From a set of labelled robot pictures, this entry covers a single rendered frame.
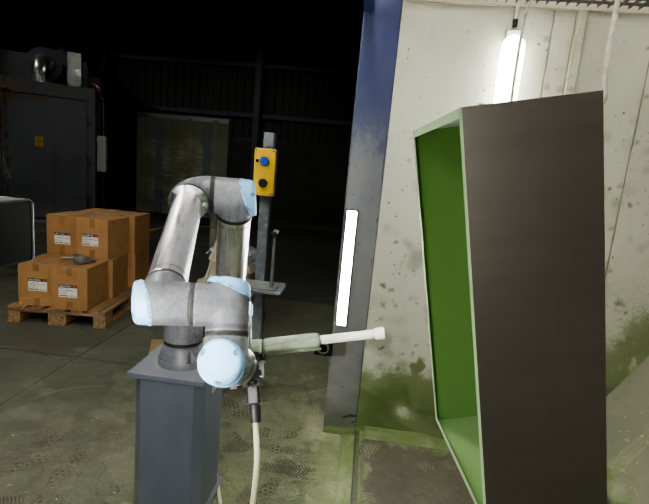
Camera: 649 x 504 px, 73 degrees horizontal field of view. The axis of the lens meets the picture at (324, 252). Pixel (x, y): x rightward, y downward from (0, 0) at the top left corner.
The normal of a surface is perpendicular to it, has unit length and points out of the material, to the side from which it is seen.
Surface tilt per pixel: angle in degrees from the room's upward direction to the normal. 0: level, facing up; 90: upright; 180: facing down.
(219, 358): 70
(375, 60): 90
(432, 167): 90
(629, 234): 90
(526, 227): 90
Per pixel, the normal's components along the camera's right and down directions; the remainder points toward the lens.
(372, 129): -0.10, 0.17
